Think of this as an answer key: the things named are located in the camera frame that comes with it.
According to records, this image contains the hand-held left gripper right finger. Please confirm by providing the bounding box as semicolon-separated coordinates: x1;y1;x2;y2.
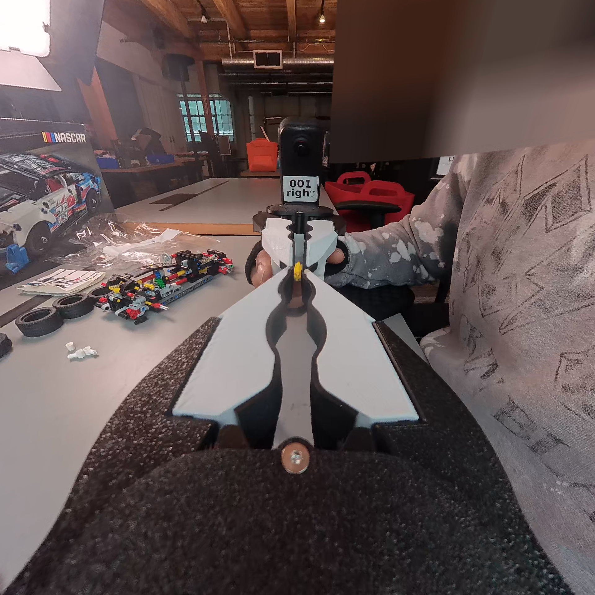
301;271;420;450

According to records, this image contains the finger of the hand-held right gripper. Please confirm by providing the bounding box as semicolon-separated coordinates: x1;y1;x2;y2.
261;218;295;276
303;219;338;280

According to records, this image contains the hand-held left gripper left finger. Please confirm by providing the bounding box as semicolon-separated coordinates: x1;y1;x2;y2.
173;270;294;450

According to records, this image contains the person's right forearm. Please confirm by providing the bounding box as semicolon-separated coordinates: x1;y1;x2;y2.
325;186;465;289

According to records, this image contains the grey desk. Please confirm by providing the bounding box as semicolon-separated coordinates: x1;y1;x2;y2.
0;232;428;591

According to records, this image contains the person's right hand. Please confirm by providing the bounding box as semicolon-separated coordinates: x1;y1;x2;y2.
251;250;280;287

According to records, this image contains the orange bin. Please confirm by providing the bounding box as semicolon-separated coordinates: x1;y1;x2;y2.
246;138;280;174

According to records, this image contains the grey table with wooden edge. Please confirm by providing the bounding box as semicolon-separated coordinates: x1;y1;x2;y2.
114;178;340;235

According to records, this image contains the brick-built toy car chassis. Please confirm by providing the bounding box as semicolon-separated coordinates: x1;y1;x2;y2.
94;249;235;325

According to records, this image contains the paned window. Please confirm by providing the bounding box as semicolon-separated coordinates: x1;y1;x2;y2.
176;93;233;143

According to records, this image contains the clear plastic bag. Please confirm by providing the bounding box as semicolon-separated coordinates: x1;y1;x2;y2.
46;218;221;275

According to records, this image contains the wooden workbench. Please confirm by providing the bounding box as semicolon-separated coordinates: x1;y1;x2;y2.
95;156;249;210

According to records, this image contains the sticker sheet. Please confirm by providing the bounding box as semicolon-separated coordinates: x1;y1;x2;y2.
18;268;106;297

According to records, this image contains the black toy car box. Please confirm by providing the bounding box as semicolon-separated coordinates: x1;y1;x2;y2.
0;116;115;280

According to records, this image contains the studio light panel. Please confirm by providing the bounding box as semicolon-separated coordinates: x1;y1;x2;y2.
0;0;107;92

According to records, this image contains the metal air duct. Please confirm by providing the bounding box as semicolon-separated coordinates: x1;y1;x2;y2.
221;56;335;77

